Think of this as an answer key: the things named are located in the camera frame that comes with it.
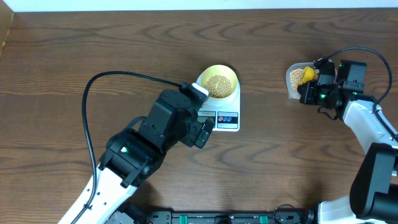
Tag yellow measuring scoop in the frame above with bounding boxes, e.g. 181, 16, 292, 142
298, 67, 315, 85

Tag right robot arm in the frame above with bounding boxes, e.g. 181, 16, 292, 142
297, 58, 397, 223

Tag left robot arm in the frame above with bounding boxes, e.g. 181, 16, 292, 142
60, 88, 214, 223

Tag white digital kitchen scale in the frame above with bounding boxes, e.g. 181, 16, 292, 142
198, 72, 241, 132

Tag soybeans in yellow bowl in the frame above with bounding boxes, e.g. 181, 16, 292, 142
205, 75, 233, 98

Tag pale yellow bowl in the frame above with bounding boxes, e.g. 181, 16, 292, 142
198, 65, 238, 99

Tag clear plastic container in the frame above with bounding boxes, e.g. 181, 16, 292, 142
286, 60, 337, 105

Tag pile of soybeans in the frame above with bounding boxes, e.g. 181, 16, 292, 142
290, 68, 319, 91

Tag wooden panel at left edge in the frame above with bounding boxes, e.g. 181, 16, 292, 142
0, 0, 14, 55

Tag left black cable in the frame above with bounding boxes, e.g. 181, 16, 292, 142
70, 70, 187, 224

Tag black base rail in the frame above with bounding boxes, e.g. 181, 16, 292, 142
106, 203, 318, 224

